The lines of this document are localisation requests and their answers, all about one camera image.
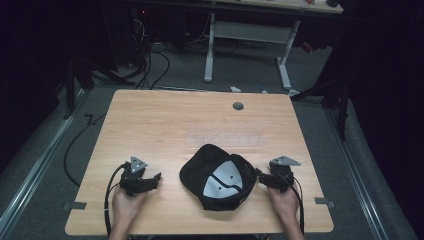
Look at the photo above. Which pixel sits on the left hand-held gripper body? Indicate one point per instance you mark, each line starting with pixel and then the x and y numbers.
pixel 134 173

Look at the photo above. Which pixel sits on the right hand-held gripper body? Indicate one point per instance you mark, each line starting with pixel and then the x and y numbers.
pixel 282 173

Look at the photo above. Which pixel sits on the black baseball cap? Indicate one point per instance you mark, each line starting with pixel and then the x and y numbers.
pixel 203 173

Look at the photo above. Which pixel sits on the person's right hand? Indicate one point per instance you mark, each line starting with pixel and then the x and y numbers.
pixel 284 205

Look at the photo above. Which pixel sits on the person's left hand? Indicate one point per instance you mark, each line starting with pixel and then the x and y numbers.
pixel 128 206

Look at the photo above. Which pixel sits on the grey table grommet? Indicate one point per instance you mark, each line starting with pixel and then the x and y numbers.
pixel 238 106

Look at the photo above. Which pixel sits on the black stand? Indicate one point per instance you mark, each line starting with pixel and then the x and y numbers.
pixel 336 93
pixel 71 86

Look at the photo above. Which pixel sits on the red object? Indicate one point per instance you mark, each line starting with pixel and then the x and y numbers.
pixel 307 47

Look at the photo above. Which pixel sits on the white-framed wooden desk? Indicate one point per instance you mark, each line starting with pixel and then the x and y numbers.
pixel 253 33

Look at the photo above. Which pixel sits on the metal floor rail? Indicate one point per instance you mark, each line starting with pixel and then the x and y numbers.
pixel 356 173
pixel 36 166

